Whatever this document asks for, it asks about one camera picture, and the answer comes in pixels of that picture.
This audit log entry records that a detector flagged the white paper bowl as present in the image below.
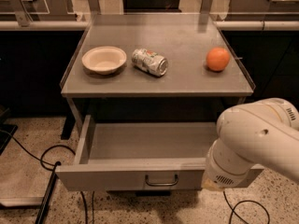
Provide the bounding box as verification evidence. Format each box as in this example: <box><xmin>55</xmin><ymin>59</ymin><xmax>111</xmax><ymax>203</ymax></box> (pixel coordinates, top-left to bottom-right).
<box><xmin>81</xmin><ymin>47</ymin><xmax>127</xmax><ymax>75</ymax></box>

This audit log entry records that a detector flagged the black cable on right floor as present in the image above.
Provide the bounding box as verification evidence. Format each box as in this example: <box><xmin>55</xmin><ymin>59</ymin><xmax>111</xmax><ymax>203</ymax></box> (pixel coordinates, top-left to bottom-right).
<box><xmin>221</xmin><ymin>189</ymin><xmax>271</xmax><ymax>224</ymax></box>

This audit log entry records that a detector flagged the black cable on left floor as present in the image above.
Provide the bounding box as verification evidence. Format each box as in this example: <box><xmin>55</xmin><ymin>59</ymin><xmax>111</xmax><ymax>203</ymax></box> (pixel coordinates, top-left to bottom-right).
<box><xmin>0</xmin><ymin>129</ymin><xmax>95</xmax><ymax>224</ymax></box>

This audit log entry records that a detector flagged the black cable on floor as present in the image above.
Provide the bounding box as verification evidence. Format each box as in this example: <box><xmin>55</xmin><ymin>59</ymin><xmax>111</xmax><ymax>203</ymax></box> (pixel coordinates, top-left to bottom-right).
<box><xmin>221</xmin><ymin>189</ymin><xmax>271</xmax><ymax>224</ymax></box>
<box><xmin>0</xmin><ymin>129</ymin><xmax>95</xmax><ymax>224</ymax></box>

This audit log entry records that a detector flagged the grey top drawer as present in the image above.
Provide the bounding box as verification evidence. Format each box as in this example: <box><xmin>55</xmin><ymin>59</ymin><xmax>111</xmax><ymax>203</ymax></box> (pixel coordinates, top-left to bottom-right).
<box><xmin>55</xmin><ymin>114</ymin><xmax>264</xmax><ymax>192</ymax></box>

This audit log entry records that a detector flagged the orange fruit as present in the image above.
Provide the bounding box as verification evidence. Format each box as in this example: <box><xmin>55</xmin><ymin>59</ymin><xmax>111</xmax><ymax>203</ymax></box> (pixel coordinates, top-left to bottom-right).
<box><xmin>206</xmin><ymin>47</ymin><xmax>230</xmax><ymax>72</ymax></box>

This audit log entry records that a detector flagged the white horizontal rail pipe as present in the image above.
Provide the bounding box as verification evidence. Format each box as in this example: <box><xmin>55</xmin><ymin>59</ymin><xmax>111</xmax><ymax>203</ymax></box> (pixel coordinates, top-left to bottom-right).
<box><xmin>0</xmin><ymin>21</ymin><xmax>299</xmax><ymax>32</ymax></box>

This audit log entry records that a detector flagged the black bar on floor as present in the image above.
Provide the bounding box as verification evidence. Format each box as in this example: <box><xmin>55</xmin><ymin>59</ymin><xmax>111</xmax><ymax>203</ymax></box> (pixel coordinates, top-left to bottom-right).
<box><xmin>35</xmin><ymin>161</ymin><xmax>61</xmax><ymax>224</ymax></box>

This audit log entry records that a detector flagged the grey drawer cabinet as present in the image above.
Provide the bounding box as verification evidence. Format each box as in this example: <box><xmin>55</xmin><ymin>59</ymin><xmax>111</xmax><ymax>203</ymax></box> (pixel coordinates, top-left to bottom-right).
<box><xmin>61</xmin><ymin>13</ymin><xmax>254</xmax><ymax>128</ymax></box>

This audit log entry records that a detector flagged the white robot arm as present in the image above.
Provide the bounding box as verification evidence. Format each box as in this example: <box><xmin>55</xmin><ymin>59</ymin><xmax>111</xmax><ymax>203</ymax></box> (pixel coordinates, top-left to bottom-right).
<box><xmin>201</xmin><ymin>98</ymin><xmax>299</xmax><ymax>191</ymax></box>

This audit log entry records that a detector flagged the crushed silver soda can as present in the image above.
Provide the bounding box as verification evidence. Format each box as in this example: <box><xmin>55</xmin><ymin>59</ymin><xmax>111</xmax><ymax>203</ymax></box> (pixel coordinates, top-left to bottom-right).
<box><xmin>132</xmin><ymin>49</ymin><xmax>168</xmax><ymax>77</ymax></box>

